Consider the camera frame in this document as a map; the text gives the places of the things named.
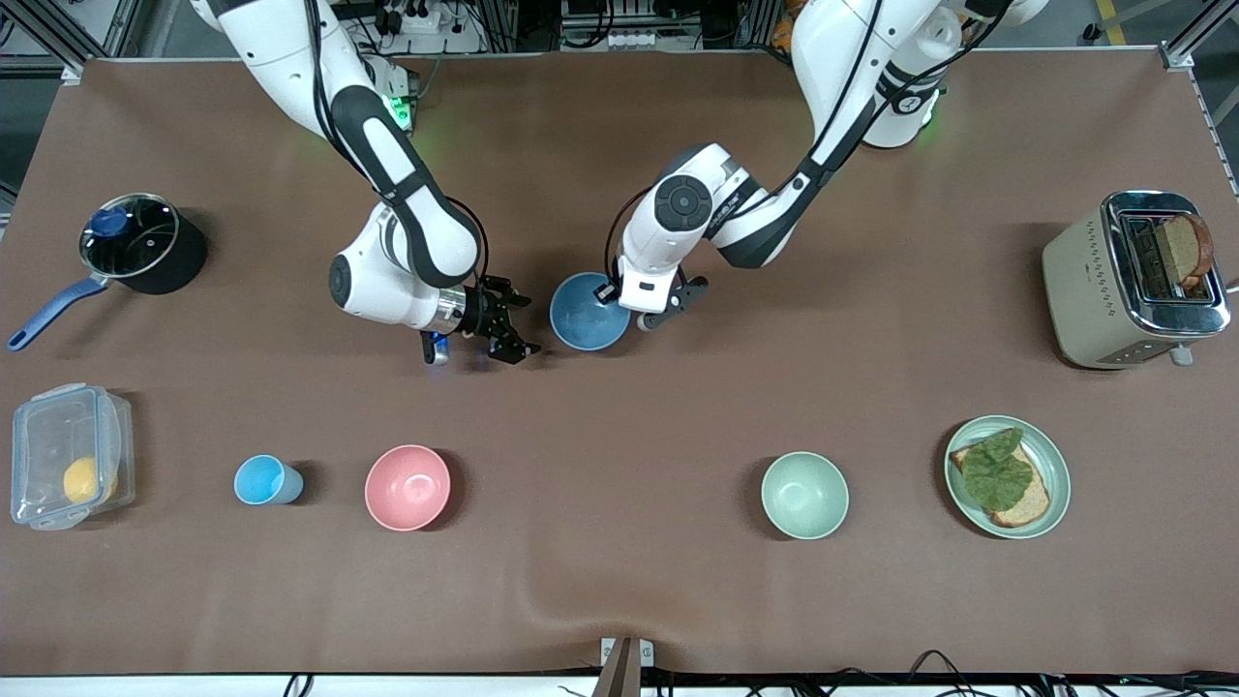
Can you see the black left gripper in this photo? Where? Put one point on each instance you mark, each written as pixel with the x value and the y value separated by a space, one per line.
pixel 611 294

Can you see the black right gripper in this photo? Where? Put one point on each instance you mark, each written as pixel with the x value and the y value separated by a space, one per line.
pixel 480 315

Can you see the blue bowl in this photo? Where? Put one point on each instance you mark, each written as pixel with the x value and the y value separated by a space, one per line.
pixel 584 315

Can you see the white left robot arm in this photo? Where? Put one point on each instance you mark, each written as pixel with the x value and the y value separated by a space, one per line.
pixel 832 58

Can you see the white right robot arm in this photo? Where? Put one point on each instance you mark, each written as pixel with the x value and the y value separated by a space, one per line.
pixel 290 58

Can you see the pink bowl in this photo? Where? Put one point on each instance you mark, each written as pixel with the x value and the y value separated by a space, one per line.
pixel 407 487

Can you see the light green bowl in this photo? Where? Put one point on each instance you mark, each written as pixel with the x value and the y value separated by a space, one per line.
pixel 803 494

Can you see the brown table cover sheet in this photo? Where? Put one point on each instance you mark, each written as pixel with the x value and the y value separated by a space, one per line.
pixel 600 436

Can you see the orange snack packs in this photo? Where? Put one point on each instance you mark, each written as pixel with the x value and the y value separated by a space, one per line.
pixel 784 27

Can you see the blue cup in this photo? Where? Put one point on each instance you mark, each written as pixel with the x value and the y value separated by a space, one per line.
pixel 259 480

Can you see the white power strip with plugs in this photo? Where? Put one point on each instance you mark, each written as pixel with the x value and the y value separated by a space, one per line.
pixel 426 29

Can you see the green lettuce leaf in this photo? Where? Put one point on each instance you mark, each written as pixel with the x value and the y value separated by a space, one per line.
pixel 995 474

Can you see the light green plate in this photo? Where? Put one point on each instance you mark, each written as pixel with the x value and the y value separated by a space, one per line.
pixel 1050 455

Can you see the brown bread slice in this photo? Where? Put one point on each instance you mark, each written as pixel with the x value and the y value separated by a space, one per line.
pixel 1028 503

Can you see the cream and chrome toaster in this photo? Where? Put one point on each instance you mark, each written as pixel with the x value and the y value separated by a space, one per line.
pixel 1084 290

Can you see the yellow lemon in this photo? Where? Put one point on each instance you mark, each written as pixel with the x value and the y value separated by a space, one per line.
pixel 85 480

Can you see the clear plastic lidded container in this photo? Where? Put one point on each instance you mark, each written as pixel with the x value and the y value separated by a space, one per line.
pixel 44 440

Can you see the toasted bread slice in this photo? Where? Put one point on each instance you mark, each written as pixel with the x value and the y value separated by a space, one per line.
pixel 1186 247

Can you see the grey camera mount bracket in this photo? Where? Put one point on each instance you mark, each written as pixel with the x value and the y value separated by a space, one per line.
pixel 624 663

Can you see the aluminium frame profile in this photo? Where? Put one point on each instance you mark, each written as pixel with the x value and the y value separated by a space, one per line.
pixel 1195 39
pixel 77 29

